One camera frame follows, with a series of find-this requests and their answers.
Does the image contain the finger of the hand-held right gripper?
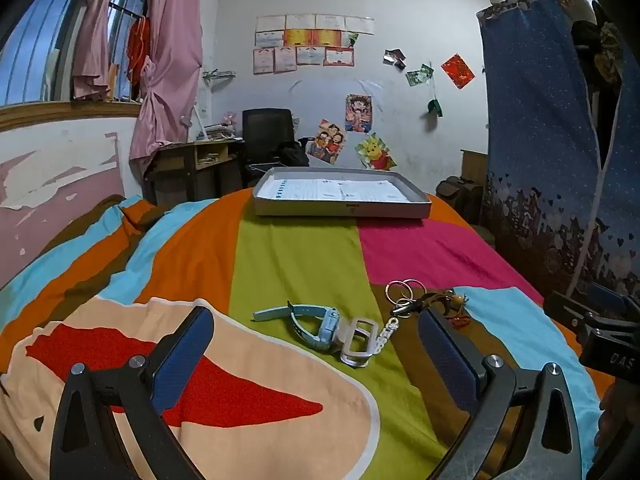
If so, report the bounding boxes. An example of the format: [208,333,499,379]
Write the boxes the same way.
[587,281,640,317]
[543,290,603,335]

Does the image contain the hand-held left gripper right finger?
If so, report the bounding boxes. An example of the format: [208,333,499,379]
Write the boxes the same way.
[417,305,583,480]

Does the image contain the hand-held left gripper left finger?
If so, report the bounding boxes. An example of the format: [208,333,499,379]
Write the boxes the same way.
[49,305,216,480]

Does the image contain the white beaded chain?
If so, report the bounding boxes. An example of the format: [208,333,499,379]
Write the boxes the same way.
[375,316,401,353]

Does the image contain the blue smart watch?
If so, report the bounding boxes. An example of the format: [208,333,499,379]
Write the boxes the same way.
[252,301,341,353]

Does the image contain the grey cardboard tray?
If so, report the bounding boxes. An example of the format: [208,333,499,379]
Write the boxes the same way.
[252,166,432,220]

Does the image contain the person's right hand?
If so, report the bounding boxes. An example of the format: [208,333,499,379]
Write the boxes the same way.
[599,394,632,457]

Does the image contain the colourful patchwork blanket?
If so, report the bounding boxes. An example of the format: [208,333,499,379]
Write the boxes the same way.
[0,187,618,480]

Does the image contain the dark luggage bags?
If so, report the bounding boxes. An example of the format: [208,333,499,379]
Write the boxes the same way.
[435,176,485,226]

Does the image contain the wooden cabinet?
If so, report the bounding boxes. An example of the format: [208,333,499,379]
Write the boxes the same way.
[460,149,490,188]

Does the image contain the blue printed curtain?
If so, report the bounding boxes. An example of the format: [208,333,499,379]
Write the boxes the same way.
[475,0,640,306]

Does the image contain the wooden desk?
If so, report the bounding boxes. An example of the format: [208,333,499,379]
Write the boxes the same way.
[145,137,246,206]

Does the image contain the printed paper sheet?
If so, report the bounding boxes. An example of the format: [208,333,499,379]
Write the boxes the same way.
[260,177,413,204]

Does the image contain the yellow bear sticker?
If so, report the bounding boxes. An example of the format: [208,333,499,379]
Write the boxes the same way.
[355,132,397,171]

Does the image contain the stack of books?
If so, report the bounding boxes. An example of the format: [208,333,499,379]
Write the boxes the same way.
[197,122,241,142]

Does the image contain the black bag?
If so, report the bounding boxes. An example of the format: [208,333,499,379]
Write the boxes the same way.
[277,142,311,167]

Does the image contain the black office chair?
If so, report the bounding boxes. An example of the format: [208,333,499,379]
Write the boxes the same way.
[241,108,296,188]

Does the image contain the cartoon family sticker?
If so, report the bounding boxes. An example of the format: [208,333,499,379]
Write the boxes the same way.
[306,119,347,165]

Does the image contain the cartoon fighter poster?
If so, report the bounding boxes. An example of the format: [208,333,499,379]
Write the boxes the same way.
[345,94,375,133]

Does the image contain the dark hanging clothes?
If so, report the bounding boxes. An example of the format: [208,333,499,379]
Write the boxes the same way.
[570,20,626,161]

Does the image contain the red paper square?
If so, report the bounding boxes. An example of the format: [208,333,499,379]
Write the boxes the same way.
[441,53,476,90]

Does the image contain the wooden window sill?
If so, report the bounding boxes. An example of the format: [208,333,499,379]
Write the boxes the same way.
[0,101,143,128]

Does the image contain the large pink curtain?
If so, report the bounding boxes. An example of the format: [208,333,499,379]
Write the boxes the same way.
[130,0,205,176]

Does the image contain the red hanging cloth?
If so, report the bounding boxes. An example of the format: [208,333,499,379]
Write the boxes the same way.
[126,15,151,98]

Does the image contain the barred window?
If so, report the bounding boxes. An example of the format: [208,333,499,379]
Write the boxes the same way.
[0,0,151,108]

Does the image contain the small pink curtain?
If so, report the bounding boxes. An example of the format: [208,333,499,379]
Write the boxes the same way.
[71,0,117,102]

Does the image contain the green wall photos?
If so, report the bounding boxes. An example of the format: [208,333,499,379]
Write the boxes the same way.
[405,64,434,88]

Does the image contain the rows of wall certificates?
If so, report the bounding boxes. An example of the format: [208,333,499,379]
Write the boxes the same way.
[252,14,376,76]

